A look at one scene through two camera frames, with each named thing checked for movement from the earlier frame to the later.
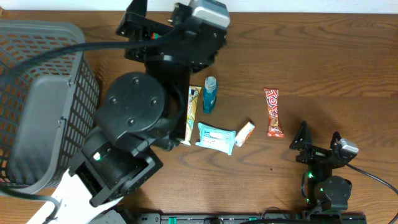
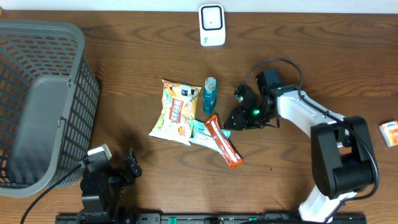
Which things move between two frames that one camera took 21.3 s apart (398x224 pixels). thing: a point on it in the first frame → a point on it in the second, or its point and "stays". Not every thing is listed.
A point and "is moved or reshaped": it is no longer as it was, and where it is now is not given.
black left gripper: x=125 y=28 → x=128 y=176
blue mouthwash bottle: x=209 y=94 stays
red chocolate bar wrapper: x=275 y=129 is moved or reshaped
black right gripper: x=314 y=152 → x=240 y=120
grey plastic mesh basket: x=47 y=109 stays
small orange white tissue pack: x=244 y=134 → x=389 y=132
